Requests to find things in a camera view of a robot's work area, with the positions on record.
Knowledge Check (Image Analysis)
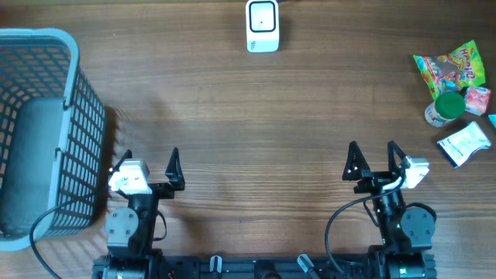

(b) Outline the Haribo gummy worms bag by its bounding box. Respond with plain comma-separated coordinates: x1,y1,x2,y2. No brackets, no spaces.
413,40,486,100

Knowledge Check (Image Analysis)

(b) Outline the grey plastic mesh basket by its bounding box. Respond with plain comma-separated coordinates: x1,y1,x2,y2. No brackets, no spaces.
1,29,106,252

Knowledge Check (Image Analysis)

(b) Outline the black left camera cable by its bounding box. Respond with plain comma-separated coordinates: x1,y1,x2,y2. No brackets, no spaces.
29,185,113,279

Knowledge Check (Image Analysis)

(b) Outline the pink tissue pack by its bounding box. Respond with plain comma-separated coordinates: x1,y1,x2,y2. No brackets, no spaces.
464,87,491,115

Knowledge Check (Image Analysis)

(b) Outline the teal wet wipes pack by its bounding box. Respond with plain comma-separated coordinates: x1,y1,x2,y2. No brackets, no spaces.
487,114,496,128

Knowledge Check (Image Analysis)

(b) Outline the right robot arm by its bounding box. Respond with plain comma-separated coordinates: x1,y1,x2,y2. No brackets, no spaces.
343,141,437,279

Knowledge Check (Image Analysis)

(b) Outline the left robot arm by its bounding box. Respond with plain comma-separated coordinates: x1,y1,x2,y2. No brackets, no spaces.
92,147,185,279

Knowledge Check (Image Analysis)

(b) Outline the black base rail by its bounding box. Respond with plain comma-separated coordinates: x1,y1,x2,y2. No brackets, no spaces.
91,251,438,279

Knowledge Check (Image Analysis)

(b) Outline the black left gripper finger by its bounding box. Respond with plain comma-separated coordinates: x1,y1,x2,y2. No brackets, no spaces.
109,150,133,173
165,147,185,191

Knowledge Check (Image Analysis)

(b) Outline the white barcode scanner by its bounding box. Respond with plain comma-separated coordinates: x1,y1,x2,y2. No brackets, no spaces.
245,0,280,53

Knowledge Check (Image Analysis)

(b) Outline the black camera cable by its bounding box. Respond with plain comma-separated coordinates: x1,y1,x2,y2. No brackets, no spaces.
29,185,113,279
324,176,406,276

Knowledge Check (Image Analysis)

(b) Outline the white blue paper box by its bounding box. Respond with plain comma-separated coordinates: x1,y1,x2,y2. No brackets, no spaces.
437,121,491,168

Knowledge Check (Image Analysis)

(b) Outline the green lid jar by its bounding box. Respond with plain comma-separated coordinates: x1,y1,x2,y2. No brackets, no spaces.
425,92,466,127

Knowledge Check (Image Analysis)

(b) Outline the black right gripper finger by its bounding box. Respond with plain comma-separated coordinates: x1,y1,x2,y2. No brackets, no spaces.
342,141,370,181
387,140,406,173

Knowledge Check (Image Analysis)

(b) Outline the black right camera cable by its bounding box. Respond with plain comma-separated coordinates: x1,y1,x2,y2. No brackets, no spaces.
324,176,406,276

